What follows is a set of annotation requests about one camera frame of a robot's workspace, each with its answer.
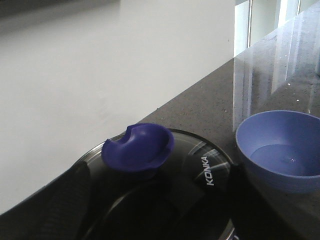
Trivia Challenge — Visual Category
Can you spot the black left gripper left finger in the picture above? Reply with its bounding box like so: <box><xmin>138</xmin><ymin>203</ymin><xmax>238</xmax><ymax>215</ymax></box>
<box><xmin>0</xmin><ymin>162</ymin><xmax>91</xmax><ymax>240</ymax></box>

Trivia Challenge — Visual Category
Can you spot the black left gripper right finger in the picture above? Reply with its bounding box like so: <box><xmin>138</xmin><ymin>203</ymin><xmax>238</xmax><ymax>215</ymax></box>
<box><xmin>228</xmin><ymin>165</ymin><xmax>300</xmax><ymax>240</ymax></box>

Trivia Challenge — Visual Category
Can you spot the light blue plastic bowl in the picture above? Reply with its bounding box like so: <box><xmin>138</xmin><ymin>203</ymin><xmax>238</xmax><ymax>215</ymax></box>
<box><xmin>235</xmin><ymin>110</ymin><xmax>320</xmax><ymax>193</ymax></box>

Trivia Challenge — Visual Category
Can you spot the glass pot lid blue knob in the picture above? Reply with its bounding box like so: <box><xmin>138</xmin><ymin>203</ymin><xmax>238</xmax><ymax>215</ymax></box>
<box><xmin>74</xmin><ymin>123</ymin><xmax>237</xmax><ymax>240</ymax></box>

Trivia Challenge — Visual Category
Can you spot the white window frame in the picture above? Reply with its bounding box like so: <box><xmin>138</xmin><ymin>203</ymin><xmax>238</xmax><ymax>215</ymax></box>
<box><xmin>233</xmin><ymin>0</ymin><xmax>316</xmax><ymax>56</ymax></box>

